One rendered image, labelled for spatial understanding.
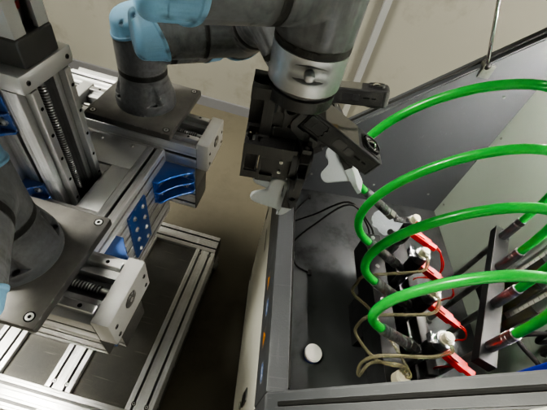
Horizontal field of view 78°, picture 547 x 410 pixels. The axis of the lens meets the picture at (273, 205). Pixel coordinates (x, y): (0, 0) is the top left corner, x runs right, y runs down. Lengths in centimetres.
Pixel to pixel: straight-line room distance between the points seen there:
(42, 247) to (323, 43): 53
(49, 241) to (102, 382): 87
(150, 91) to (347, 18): 67
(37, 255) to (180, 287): 94
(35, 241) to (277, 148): 43
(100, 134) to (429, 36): 193
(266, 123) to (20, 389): 131
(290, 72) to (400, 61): 213
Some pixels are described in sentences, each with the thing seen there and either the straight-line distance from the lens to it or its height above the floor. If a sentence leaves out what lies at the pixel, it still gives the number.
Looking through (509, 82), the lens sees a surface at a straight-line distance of 58.
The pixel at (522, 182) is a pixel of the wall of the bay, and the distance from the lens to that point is 98.
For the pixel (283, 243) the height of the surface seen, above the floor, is 95.
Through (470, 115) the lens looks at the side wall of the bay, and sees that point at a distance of 101.
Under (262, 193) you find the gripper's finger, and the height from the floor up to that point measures 127.
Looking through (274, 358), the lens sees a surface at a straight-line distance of 68.
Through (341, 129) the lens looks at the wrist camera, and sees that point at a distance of 39.
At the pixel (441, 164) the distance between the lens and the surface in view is 53.
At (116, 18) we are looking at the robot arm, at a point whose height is 126.
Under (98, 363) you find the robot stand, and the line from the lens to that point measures 149.
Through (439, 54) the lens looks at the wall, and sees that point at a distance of 246.
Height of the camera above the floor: 160
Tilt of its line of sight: 49 degrees down
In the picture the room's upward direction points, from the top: 15 degrees clockwise
